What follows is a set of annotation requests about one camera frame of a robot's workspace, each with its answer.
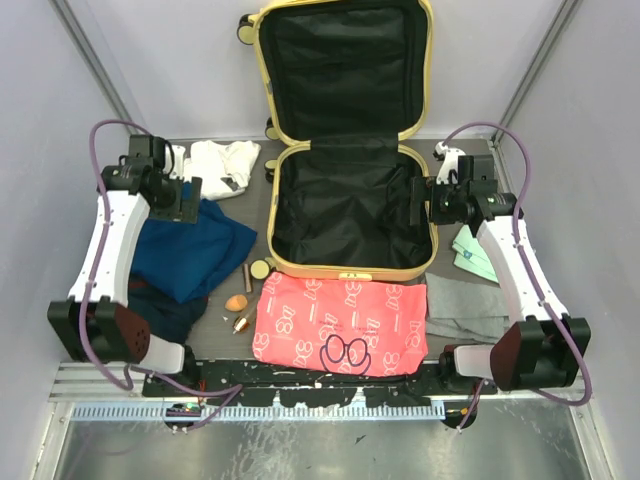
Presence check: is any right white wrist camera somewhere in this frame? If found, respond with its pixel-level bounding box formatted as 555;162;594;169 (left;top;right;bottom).
433;141;466;185

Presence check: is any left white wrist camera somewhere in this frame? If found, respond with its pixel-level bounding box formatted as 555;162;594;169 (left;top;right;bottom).
163;144;186;179

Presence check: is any white t-shirt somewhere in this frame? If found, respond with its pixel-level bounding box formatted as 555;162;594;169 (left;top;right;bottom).
183;140;261;201

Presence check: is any mint green cloth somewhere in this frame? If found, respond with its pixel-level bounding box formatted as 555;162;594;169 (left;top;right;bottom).
452;225;498;283

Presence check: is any amber perfume bottle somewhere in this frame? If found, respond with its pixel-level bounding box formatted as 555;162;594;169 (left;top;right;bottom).
233;296;259;334

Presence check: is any pink patterned garment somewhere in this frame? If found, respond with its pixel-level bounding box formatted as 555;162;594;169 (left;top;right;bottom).
252;272;428;378

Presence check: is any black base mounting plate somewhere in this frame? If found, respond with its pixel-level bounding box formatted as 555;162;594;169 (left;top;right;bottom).
141;357;500;408

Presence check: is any blue garment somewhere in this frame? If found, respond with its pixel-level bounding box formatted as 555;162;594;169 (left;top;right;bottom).
131;200;257;304

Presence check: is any grey cloth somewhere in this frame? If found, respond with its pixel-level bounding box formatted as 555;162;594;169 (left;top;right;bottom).
426;273;509;343

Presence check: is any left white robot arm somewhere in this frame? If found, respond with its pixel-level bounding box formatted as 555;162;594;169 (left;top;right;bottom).
47;134;201;396

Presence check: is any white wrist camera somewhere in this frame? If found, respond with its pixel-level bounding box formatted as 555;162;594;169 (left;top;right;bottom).
163;144;186;179
433;141;466;185

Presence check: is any aluminium rail frame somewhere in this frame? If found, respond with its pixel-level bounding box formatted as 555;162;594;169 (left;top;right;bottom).
47;362;596;403

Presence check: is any yellow hard-shell suitcase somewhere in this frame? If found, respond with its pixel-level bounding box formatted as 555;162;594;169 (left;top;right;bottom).
236;1;438;282

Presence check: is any orange makeup sponge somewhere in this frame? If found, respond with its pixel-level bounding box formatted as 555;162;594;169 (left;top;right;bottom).
225;294;248;312

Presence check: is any grey slotted cable duct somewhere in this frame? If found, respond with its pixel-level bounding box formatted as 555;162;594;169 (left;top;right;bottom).
70;400;446;423

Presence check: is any brown lipstick tube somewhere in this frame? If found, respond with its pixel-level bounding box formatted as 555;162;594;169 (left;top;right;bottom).
242;263;253;294

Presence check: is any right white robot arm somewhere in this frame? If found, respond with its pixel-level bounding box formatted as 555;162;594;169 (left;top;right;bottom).
410;144;591;394

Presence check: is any dark navy maroon garment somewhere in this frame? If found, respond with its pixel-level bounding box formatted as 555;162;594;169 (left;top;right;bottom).
128;275;208;344

